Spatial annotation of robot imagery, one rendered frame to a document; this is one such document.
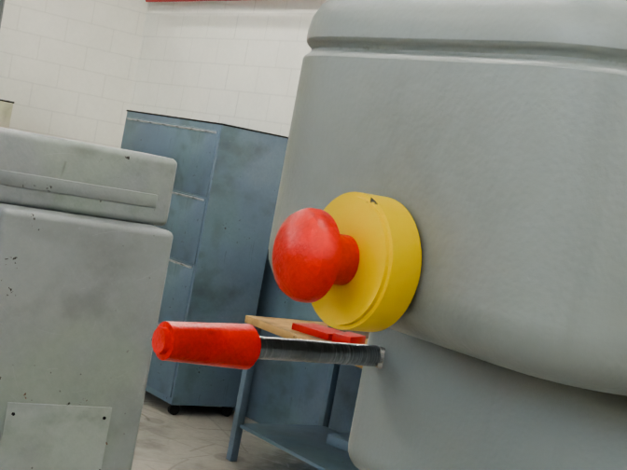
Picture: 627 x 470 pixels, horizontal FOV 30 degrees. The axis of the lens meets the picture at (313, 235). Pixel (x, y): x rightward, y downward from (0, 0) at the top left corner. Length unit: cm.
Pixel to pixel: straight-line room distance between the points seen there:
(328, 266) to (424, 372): 17
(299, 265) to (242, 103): 847
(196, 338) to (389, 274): 13
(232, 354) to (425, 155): 16
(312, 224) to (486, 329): 8
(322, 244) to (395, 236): 3
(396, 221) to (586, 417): 13
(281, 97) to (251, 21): 80
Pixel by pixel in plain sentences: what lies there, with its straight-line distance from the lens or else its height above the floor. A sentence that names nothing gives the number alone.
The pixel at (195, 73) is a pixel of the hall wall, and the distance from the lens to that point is 963.
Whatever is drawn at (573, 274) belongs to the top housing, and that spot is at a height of 177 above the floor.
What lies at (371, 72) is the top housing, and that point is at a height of 184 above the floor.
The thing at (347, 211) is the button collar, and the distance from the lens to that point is 51.
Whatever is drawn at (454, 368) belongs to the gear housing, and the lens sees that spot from 61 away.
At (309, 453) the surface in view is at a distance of 673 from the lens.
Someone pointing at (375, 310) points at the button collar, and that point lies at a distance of 49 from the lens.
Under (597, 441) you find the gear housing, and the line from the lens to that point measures 55.
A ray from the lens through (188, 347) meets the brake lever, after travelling 58.
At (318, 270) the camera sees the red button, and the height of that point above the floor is 176.
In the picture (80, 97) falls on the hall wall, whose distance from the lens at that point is 1033.
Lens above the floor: 179
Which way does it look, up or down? 3 degrees down
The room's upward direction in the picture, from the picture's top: 11 degrees clockwise
